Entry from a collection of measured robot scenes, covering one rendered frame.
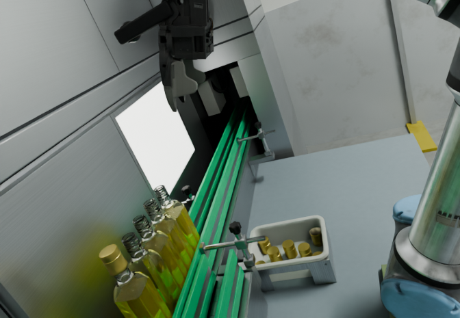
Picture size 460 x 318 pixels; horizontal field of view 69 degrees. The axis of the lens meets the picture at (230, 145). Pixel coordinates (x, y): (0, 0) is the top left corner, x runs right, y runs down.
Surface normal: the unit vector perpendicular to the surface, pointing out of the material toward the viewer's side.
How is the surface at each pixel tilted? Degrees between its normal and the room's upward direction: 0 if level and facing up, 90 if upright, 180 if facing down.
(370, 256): 0
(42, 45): 90
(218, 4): 90
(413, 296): 94
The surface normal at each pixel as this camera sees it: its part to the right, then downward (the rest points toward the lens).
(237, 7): -0.16, 0.44
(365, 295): -0.35, -0.86
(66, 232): 0.93, -0.25
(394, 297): -0.50, 0.56
